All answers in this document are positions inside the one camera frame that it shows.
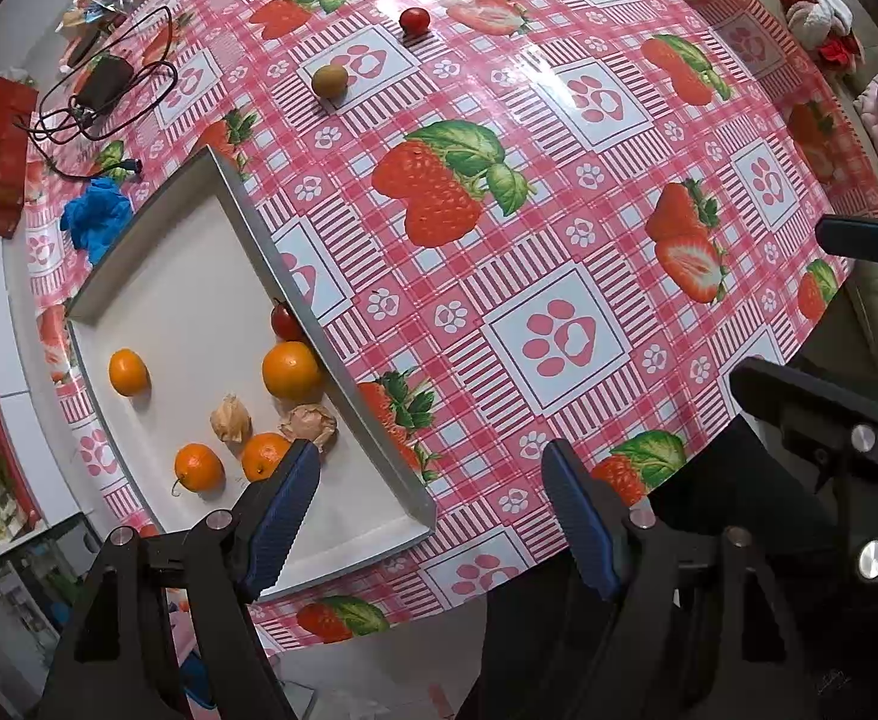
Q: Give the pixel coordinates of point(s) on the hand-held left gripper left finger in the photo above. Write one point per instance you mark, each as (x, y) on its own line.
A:
(281, 517)

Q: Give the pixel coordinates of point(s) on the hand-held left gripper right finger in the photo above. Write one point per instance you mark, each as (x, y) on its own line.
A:
(585, 525)

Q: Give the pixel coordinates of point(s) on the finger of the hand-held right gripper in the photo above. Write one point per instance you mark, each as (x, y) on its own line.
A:
(862, 238)
(806, 405)

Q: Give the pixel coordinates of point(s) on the orange mandarin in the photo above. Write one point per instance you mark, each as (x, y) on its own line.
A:
(292, 370)
(262, 456)
(129, 372)
(199, 467)

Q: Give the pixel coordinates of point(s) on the beige husked physalis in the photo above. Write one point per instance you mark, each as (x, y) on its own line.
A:
(310, 426)
(230, 418)

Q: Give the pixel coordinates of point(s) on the red cherry tomato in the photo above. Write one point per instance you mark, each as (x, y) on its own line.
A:
(414, 20)
(286, 320)

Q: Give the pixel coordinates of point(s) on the grey metal tray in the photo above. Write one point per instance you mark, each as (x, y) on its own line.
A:
(176, 315)

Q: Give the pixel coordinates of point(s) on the person's dark trousers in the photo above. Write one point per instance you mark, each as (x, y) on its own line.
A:
(544, 652)

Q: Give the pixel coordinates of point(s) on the red and white plush toy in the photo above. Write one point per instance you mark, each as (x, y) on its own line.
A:
(817, 15)

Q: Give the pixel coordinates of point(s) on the pink strawberry print tablecloth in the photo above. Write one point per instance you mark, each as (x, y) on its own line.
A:
(559, 225)

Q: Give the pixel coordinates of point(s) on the blue rubber glove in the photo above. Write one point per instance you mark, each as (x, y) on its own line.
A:
(97, 217)

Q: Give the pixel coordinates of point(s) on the brown kiwi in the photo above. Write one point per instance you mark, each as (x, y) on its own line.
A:
(330, 80)

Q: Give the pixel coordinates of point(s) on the black power adapter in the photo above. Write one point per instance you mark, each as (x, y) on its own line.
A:
(102, 82)

